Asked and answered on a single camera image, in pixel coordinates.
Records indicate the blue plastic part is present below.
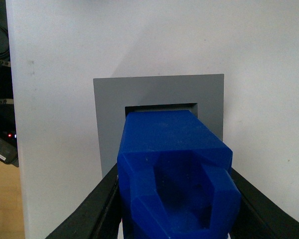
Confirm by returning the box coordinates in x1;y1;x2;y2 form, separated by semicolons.
117;110;241;239

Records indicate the black equipment under table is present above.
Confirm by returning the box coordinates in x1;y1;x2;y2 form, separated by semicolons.
0;0;19;167

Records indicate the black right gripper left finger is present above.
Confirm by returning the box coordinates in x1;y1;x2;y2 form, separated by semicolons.
47;165;122;239

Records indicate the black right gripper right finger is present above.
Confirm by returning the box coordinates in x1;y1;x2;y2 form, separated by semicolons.
229;169;299;239

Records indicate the gray square base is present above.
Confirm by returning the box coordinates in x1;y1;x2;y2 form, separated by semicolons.
93;74;224;176

